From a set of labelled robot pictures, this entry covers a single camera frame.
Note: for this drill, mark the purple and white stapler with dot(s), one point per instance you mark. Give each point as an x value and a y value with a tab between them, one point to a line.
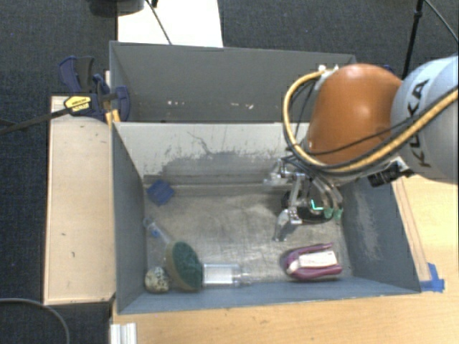
315	263

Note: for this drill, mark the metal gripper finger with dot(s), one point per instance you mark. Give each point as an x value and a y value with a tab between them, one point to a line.
281	224
293	219

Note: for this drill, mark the speckled beige stone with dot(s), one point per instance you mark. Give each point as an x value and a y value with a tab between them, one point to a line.
157	280

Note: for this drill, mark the black cylinder on white bracket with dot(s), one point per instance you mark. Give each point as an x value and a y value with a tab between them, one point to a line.
383	178

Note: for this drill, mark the pale wood board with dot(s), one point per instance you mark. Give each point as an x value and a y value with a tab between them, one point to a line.
79	206

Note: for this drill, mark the clear plastic bottle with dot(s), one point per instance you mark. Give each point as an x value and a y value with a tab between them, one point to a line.
222	274

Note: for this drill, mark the green round scrub sponge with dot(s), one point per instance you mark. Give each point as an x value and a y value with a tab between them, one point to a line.
186	266

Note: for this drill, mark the grey metal bin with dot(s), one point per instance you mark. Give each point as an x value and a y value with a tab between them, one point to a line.
229	206

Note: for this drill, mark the clear glass thing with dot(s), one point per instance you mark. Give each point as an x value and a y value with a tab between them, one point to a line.
156	230

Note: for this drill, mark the blue sponge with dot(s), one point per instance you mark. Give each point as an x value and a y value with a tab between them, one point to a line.
160	192

